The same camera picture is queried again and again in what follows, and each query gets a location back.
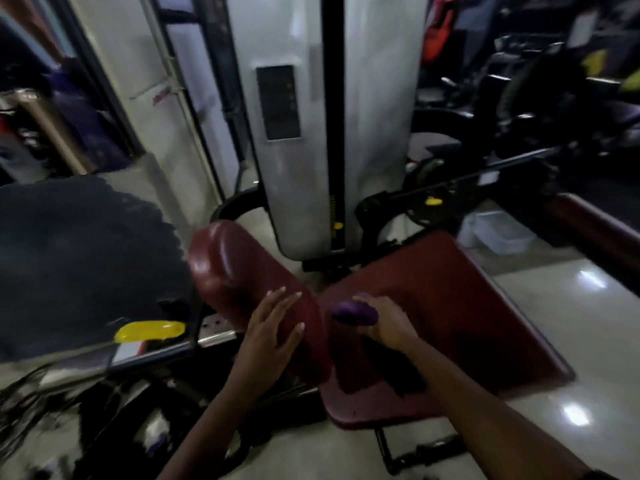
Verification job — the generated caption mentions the person's left hand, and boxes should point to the person's left hand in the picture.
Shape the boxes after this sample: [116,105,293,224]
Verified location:
[232,287,306,393]

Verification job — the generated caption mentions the person's right hand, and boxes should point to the person's right hand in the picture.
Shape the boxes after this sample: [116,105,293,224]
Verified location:
[352,293,421,352]

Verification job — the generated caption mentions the purple handled black brush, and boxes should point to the purple handled black brush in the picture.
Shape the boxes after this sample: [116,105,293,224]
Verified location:
[331,301,427,398]

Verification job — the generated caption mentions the person's right forearm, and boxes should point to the person's right forearm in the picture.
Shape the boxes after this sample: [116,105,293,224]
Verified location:
[397,337,621,480]

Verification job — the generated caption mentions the person's left forearm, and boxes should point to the person's left forearm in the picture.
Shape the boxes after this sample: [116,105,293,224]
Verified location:
[157,379,276,480]

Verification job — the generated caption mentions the maroon padded seat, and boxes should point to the maroon padded seat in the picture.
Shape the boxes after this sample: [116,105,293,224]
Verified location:
[319,230,576,430]

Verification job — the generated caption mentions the white weight stack cover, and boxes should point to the white weight stack cover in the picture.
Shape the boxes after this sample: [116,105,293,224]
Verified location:
[225,0,432,261]

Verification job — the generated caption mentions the white plastic box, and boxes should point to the white plastic box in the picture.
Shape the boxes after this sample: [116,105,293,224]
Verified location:
[456,210,537,256]

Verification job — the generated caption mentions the black instruction placard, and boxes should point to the black instruction placard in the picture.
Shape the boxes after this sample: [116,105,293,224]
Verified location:
[256,65,302,142]

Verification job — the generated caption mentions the black gym machines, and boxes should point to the black gym machines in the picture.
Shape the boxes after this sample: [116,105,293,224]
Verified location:
[412,0,640,195]

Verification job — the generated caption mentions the orange and red bag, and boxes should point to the orange and red bag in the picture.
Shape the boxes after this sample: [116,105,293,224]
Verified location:
[421,0,458,64]

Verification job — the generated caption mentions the black seat base frame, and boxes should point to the black seat base frame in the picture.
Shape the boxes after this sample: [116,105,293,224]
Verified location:
[374,426,467,476]

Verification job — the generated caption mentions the yellow adjustment handle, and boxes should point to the yellow adjustment handle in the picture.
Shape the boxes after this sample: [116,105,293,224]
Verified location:
[113,320,187,344]

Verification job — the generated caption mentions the black upright frame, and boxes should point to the black upright frame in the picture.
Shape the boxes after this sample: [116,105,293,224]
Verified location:
[148,0,266,201]

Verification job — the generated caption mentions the black cables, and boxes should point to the black cables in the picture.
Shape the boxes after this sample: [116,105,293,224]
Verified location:
[0,364,106,480]

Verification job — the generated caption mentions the wall mirror with dark frame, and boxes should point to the wall mirror with dark frame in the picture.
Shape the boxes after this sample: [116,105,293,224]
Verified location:
[0,0,146,188]

